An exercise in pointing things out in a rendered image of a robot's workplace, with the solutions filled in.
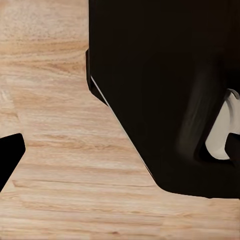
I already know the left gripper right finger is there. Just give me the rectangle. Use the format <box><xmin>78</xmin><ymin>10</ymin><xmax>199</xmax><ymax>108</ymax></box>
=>
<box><xmin>224</xmin><ymin>132</ymin><xmax>240</xmax><ymax>172</ymax></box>

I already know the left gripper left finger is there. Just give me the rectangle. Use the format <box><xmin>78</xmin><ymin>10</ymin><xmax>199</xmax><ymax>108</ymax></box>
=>
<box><xmin>0</xmin><ymin>133</ymin><xmax>26</xmax><ymax>192</ymax></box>

